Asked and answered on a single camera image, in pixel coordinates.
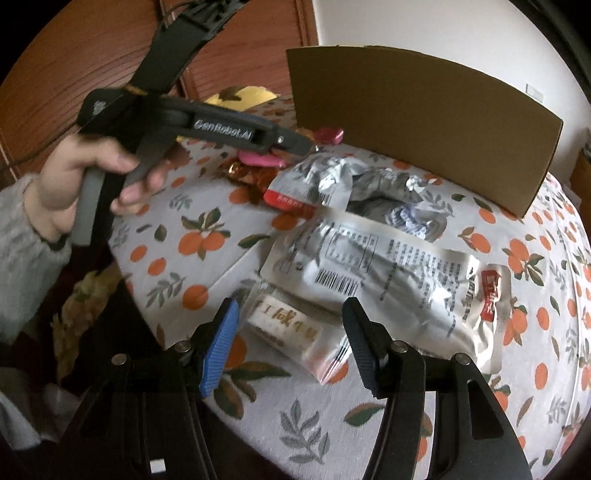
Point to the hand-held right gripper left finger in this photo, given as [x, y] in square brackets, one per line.
[220, 347]

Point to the person's left hand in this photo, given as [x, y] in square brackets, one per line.
[64, 180]

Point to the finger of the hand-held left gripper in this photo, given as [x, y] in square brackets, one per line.
[291, 141]

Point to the large silver snack packet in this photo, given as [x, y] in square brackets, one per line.
[392, 277]

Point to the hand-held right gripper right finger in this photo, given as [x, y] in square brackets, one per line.
[362, 350]

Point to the brown wooden door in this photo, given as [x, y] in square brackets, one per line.
[55, 69]

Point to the person's left forearm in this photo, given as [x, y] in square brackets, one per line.
[23, 258]

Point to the orange print bedsheet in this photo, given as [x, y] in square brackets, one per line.
[194, 221]

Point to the clear packet with white nougat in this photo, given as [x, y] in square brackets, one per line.
[286, 328]

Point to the crumpled silver foil packet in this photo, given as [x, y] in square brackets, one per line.
[392, 203]

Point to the wooden cabinet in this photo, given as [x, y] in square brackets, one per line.
[582, 173]

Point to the brown cardboard box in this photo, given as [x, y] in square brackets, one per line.
[415, 120]

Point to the pink snack packet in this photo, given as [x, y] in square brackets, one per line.
[328, 135]
[261, 160]

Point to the orange candy wrappers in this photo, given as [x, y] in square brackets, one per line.
[251, 177]

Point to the silver packet with red stripe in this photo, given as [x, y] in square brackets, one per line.
[295, 189]

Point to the white wall switch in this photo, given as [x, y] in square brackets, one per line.
[535, 92]

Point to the yellow chair seat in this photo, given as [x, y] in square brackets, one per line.
[249, 97]

